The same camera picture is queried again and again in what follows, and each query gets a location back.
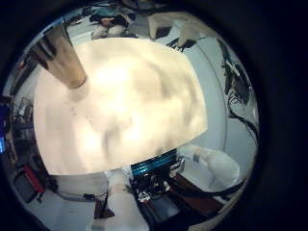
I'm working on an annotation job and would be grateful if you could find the white box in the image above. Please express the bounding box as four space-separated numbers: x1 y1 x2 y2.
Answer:
148 13 213 44

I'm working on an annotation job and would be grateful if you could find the seated person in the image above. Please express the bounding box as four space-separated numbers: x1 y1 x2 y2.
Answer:
90 5 138 40

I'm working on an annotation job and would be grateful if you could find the computer monitor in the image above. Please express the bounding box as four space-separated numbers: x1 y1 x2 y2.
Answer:
0 105 8 154

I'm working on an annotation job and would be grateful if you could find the black office chair red seat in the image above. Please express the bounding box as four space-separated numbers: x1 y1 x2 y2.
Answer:
13 165 46 204

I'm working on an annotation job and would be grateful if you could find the gold cylindrical vase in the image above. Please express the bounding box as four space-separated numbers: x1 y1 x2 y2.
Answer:
32 23 89 90

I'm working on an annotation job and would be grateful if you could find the black cable tangle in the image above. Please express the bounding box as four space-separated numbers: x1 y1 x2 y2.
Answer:
220 39 260 142

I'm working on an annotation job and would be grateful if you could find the blue metal control box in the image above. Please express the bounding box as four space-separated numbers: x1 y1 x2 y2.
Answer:
130 149 178 177

